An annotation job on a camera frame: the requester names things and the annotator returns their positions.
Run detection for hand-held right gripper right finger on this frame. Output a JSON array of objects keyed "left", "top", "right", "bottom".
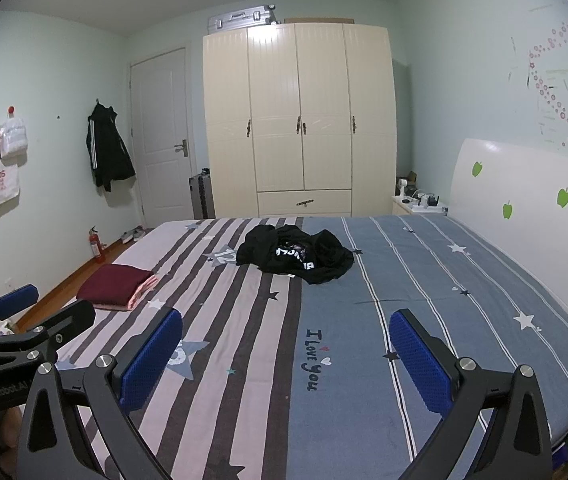
[{"left": 389, "top": 308, "right": 554, "bottom": 480}]

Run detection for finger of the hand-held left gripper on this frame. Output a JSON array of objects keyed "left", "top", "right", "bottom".
[
  {"left": 0, "top": 299, "right": 96, "bottom": 376},
  {"left": 0, "top": 284, "right": 40, "bottom": 333}
]

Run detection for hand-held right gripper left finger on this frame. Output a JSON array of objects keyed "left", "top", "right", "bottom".
[{"left": 16, "top": 306, "right": 200, "bottom": 480}]

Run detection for black printed t-shirt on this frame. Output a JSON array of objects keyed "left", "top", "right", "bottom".
[{"left": 235, "top": 224, "right": 355, "bottom": 286}]

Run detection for folded maroon garment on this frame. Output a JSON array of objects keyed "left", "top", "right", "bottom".
[{"left": 76, "top": 264, "right": 157, "bottom": 307}]

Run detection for red fire extinguisher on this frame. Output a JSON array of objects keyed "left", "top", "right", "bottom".
[{"left": 89, "top": 226, "right": 107, "bottom": 263}]

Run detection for striped grey bed sheet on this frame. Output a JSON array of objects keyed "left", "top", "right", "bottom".
[{"left": 56, "top": 215, "right": 568, "bottom": 480}]

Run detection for white nightstand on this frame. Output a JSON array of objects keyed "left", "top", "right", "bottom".
[{"left": 391, "top": 195, "right": 450, "bottom": 217}]

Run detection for white headboard with green stickers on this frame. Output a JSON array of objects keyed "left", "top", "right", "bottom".
[{"left": 446, "top": 138, "right": 568, "bottom": 381}]

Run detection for black hanging jacket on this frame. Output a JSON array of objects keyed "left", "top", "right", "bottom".
[{"left": 86, "top": 101, "right": 136, "bottom": 193}]

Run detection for clear plastic bag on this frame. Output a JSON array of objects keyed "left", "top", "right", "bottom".
[{"left": 0, "top": 114, "right": 31, "bottom": 159}]

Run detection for grey suitcase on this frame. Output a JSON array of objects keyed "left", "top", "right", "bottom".
[{"left": 188, "top": 169, "right": 216, "bottom": 220}]

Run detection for white door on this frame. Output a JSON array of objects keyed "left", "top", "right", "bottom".
[{"left": 129, "top": 48, "right": 195, "bottom": 228}]

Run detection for cream wardrobe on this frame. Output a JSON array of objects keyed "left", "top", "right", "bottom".
[{"left": 201, "top": 22, "right": 399, "bottom": 220}]

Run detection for silver suitcase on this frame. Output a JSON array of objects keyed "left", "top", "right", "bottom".
[{"left": 207, "top": 5, "right": 281, "bottom": 33}]

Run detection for flat brown cardboard sheet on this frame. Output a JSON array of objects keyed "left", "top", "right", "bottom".
[{"left": 284, "top": 17, "right": 355, "bottom": 25}]

